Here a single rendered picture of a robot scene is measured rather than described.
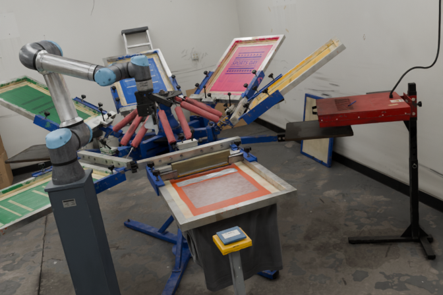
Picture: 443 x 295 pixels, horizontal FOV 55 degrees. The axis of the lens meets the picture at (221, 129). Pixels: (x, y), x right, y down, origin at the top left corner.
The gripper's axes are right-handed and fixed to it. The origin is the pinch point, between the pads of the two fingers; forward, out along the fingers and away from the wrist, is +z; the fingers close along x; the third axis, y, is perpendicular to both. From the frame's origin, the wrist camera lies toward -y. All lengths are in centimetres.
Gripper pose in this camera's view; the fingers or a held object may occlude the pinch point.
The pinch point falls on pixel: (157, 130)
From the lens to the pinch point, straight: 202.6
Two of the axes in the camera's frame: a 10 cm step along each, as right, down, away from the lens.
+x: 0.9, 2.6, -9.6
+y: -9.9, 1.6, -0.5
